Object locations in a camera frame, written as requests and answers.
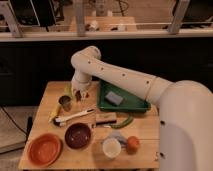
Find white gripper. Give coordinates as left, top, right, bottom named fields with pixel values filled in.
left=71, top=71, right=92, bottom=101

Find dark red grapes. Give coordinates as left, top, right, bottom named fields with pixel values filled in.
left=76, top=91, right=89, bottom=101

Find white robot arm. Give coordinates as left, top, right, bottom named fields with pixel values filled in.
left=71, top=46, right=213, bottom=171

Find dark maroon bowl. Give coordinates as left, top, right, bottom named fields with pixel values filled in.
left=64, top=123, right=91, bottom=149

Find orange red bowl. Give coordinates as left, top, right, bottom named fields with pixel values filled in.
left=27, top=133, right=62, bottom=168

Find light green cup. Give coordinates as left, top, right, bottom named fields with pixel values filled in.
left=64, top=84, right=73, bottom=98

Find metal cup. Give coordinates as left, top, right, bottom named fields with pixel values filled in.
left=58, top=95, right=71, bottom=112

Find yellow corn cob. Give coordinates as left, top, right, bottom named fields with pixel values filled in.
left=49, top=104, right=61, bottom=121

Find wooden block brush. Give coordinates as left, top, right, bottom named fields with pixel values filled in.
left=95, top=112, right=117, bottom=124

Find grey blue sponge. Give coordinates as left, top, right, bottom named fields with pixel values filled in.
left=105, top=91, right=123, bottom=106

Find green plastic tray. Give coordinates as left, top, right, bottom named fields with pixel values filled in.
left=97, top=80, right=151, bottom=113

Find grey blue cloth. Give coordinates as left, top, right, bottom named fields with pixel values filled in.
left=108, top=130, right=126, bottom=145

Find white cup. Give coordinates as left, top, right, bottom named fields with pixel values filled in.
left=102, top=138, right=121, bottom=159

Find orange fruit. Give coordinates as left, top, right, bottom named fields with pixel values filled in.
left=126, top=136, right=140, bottom=152

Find white handled brush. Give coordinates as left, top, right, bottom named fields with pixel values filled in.
left=53, top=109, right=94, bottom=126

